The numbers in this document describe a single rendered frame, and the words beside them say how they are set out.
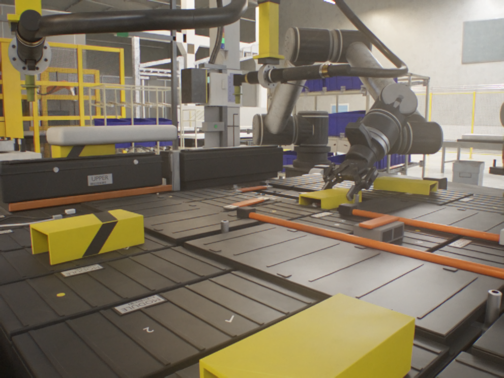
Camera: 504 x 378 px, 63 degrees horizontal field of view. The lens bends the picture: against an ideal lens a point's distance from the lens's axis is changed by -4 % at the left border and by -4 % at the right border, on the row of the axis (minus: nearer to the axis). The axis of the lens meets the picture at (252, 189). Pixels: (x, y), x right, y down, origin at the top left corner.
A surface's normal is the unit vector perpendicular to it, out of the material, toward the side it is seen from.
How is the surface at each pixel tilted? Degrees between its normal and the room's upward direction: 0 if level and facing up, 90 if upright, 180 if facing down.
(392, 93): 56
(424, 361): 0
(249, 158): 90
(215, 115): 90
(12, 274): 0
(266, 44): 90
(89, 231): 90
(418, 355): 0
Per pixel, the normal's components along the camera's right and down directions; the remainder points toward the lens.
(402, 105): 0.11, -0.42
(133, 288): 0.00, -0.99
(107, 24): 0.04, 0.60
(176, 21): 0.50, 0.54
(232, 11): 0.73, -0.25
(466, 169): -0.59, 0.13
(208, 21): 0.68, 0.42
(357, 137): -0.56, 0.72
